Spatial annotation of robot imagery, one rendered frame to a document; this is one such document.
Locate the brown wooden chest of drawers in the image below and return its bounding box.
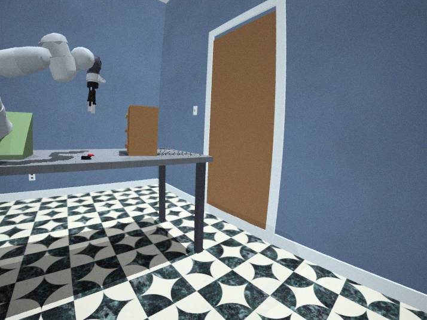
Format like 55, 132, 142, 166
128, 105, 158, 156

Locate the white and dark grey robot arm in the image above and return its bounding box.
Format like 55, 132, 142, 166
0, 33, 106, 139

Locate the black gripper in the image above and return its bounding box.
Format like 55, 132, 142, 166
87, 81, 99, 114

